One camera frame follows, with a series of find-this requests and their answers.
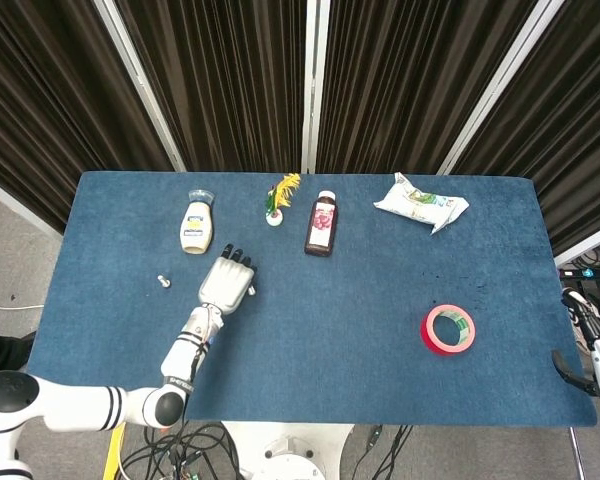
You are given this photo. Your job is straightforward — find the tangled background cables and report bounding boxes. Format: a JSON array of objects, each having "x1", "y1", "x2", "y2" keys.
[{"x1": 562, "y1": 238, "x2": 600, "y2": 271}]

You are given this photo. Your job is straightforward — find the dark red juice bottle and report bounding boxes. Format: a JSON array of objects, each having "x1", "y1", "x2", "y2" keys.
[{"x1": 303, "y1": 189, "x2": 340, "y2": 258}]

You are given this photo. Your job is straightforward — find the blue table cloth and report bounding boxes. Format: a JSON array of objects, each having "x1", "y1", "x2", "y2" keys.
[{"x1": 26, "y1": 171, "x2": 597, "y2": 429}]

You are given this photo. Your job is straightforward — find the black floor cable bundle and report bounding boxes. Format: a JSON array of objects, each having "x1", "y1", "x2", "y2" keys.
[{"x1": 119, "y1": 422, "x2": 244, "y2": 480}]

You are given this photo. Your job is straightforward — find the cream mayonnaise squeeze bottle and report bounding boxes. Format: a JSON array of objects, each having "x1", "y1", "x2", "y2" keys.
[{"x1": 179, "y1": 188, "x2": 216, "y2": 256}]

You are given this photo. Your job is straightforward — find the black power strip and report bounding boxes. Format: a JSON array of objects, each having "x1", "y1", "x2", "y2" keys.
[{"x1": 557, "y1": 267, "x2": 600, "y2": 282}]

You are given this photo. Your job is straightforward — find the black cable with green light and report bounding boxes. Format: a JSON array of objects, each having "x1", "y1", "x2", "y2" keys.
[{"x1": 350, "y1": 424, "x2": 414, "y2": 480}]

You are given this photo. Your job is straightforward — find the dark brown curtain panel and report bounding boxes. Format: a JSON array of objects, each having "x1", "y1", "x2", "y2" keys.
[
  {"x1": 450, "y1": 0, "x2": 600, "y2": 257},
  {"x1": 115, "y1": 0, "x2": 310, "y2": 174},
  {"x1": 0, "y1": 0, "x2": 175, "y2": 234},
  {"x1": 315, "y1": 0, "x2": 539, "y2": 175}
]

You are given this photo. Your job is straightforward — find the yellow floor tape strip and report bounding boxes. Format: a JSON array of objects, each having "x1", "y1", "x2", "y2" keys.
[{"x1": 101, "y1": 424, "x2": 127, "y2": 480}]

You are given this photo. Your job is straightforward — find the white frame post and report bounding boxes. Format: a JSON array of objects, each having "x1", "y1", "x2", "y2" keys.
[
  {"x1": 300, "y1": 0, "x2": 327, "y2": 174},
  {"x1": 92, "y1": 0, "x2": 187, "y2": 173},
  {"x1": 436, "y1": 0, "x2": 566, "y2": 176}
]

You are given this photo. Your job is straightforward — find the white frame bottom rail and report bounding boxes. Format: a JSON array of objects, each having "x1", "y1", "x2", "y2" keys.
[
  {"x1": 0, "y1": 171, "x2": 64, "y2": 237},
  {"x1": 553, "y1": 232, "x2": 600, "y2": 267}
]

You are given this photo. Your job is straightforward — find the white snack packet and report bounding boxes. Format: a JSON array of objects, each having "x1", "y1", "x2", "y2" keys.
[{"x1": 372, "y1": 172, "x2": 471, "y2": 236}]

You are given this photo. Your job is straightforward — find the white floor cable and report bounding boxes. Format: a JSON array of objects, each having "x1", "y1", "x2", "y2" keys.
[{"x1": 0, "y1": 282, "x2": 45, "y2": 312}]

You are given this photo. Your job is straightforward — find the black trouser leg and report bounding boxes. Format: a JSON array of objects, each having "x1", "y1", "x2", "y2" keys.
[{"x1": 0, "y1": 322, "x2": 37, "y2": 375}]

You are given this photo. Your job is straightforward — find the red tape roll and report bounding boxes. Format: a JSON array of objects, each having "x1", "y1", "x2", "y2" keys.
[{"x1": 419, "y1": 303, "x2": 477, "y2": 357}]

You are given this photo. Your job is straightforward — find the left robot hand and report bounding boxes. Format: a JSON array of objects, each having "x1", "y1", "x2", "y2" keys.
[{"x1": 197, "y1": 243, "x2": 259, "y2": 316}]

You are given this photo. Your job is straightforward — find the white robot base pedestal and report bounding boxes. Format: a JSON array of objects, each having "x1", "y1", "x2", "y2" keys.
[{"x1": 220, "y1": 422, "x2": 355, "y2": 480}]

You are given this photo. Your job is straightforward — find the yellow green feather shuttlecock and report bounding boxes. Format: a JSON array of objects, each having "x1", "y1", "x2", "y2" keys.
[{"x1": 264, "y1": 172, "x2": 302, "y2": 228}]

